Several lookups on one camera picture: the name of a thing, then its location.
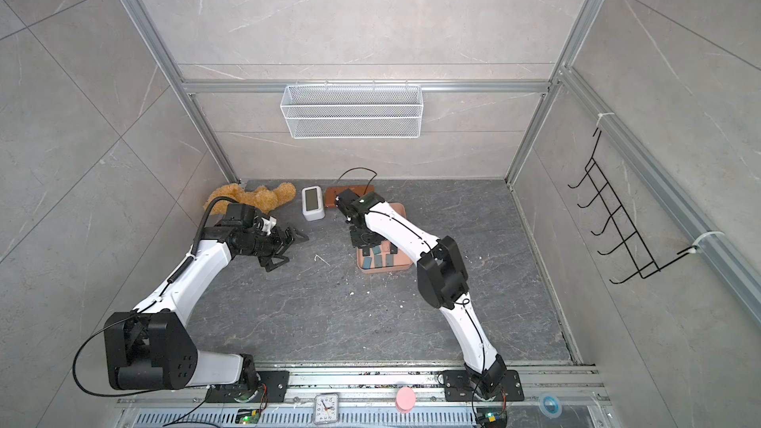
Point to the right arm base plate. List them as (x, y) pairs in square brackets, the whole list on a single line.
[(460, 385)]

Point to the brown teddy bear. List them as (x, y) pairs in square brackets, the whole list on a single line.
[(263, 198)]

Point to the pink round cap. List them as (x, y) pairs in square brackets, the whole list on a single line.
[(405, 400)]

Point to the white wire mesh basket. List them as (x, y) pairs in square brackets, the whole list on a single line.
[(357, 111)]

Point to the white digital clock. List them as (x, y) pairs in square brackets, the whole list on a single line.
[(313, 206)]

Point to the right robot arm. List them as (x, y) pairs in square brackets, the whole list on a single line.
[(442, 279)]

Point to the black wire hook rack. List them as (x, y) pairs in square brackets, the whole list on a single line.
[(628, 237)]

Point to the blue tape roll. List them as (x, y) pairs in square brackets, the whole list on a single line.
[(550, 406)]

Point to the small analog clock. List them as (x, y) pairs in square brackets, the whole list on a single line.
[(326, 409)]

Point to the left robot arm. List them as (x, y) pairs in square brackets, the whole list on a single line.
[(148, 348)]

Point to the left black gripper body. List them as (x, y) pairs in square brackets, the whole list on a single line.
[(270, 248)]

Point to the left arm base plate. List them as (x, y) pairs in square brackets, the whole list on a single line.
[(270, 386)]

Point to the brown leather case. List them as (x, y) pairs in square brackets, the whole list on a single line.
[(332, 192)]

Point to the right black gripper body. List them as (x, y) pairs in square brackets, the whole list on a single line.
[(365, 240)]

